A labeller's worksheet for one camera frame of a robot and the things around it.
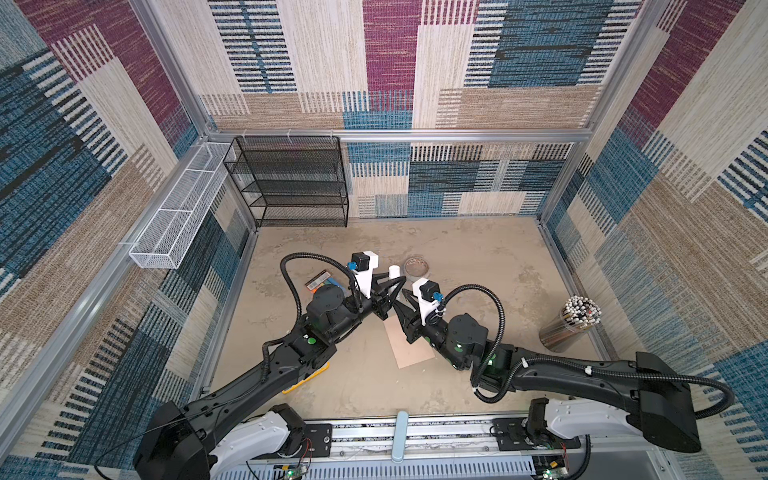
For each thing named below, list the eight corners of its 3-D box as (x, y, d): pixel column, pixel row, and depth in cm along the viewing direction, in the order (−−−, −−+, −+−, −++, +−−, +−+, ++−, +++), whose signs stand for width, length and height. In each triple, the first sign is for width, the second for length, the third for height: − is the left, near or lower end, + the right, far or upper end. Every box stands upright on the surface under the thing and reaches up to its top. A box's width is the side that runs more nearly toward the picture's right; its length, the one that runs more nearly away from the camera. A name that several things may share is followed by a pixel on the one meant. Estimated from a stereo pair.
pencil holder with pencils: (544, 352, 89) (575, 323, 74) (536, 327, 94) (563, 295, 79) (570, 352, 89) (606, 323, 74) (561, 327, 94) (593, 295, 79)
